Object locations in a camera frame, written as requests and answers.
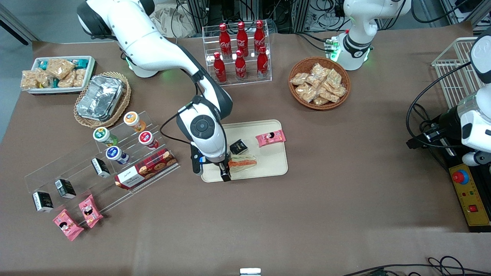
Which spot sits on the black control box yellow panel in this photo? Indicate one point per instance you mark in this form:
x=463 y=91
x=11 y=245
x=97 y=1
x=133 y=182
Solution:
x=470 y=191

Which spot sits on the silver foil container stack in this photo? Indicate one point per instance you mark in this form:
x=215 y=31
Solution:
x=100 y=97

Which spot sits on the clear acrylic bottle rack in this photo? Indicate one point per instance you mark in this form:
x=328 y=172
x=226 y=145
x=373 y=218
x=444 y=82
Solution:
x=268 y=46

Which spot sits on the blue lid snack cup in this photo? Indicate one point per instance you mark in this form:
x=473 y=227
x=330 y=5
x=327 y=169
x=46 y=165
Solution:
x=116 y=154

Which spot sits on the white rectangular snack bin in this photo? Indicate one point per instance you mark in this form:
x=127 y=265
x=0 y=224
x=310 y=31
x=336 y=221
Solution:
x=91 y=73

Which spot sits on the oval brown wicker basket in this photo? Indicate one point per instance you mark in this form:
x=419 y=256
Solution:
x=124 y=99

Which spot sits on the small black printed box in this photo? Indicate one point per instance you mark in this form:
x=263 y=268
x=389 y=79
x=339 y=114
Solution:
x=238 y=147
x=101 y=168
x=42 y=201
x=65 y=188

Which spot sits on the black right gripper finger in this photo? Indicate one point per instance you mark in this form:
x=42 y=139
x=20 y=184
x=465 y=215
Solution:
x=226 y=174

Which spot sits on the white power strip green lights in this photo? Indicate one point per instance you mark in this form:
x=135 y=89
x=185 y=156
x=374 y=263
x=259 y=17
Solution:
x=330 y=46

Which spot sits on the orange lid snack cup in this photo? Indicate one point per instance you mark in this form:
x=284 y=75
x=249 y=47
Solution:
x=133 y=120

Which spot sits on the red plaid cookie box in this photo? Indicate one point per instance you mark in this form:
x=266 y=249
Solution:
x=145 y=169

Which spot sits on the red cola bottle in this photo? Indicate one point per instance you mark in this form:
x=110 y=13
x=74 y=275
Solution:
x=262 y=62
x=219 y=68
x=224 y=36
x=240 y=66
x=242 y=34
x=259 y=33

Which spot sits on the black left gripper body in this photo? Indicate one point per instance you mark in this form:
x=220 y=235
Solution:
x=446 y=122

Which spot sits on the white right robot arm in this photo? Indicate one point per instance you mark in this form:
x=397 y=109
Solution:
x=145 y=42

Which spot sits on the red emergency stop button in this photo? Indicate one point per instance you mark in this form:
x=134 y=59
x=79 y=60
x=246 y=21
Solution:
x=459 y=176

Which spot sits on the pink snack packet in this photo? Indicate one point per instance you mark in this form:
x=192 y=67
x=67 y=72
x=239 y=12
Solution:
x=90 y=211
x=68 y=225
x=270 y=138

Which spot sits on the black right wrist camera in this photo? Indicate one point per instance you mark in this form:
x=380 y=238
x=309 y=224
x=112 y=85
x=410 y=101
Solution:
x=197 y=163

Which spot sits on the green lid snack cup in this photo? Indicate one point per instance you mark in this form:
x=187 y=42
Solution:
x=102 y=136

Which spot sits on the clear acrylic stepped shelf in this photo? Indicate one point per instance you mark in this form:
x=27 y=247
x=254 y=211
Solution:
x=76 y=168

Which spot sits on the red lid snack cup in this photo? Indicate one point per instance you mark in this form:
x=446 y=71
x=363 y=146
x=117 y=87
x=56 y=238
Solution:
x=147 y=139

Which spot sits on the beige crumpled cloth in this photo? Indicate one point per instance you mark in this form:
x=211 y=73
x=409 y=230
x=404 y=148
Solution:
x=172 y=21

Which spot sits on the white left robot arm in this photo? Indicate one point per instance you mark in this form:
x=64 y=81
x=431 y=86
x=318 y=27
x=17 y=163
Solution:
x=358 y=38

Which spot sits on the cream plastic serving tray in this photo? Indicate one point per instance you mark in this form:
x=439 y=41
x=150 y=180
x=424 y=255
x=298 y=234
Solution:
x=268 y=165

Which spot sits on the clear wrapped crispy snack pack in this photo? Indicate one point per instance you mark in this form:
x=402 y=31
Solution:
x=66 y=81
x=321 y=101
x=340 y=91
x=30 y=79
x=319 y=70
x=329 y=94
x=298 y=79
x=314 y=81
x=45 y=79
x=79 y=77
x=307 y=92
x=333 y=78
x=60 y=67

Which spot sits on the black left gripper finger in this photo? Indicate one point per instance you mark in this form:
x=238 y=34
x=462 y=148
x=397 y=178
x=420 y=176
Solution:
x=420 y=142
x=431 y=128

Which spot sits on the triangle sandwich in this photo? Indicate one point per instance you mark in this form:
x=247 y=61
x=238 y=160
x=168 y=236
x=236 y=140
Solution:
x=243 y=163

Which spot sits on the teal wrapped snack pack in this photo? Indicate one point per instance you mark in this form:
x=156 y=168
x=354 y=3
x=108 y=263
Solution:
x=81 y=63
x=42 y=64

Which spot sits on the round brown wicker basket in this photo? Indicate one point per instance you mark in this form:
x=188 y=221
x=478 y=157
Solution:
x=318 y=105

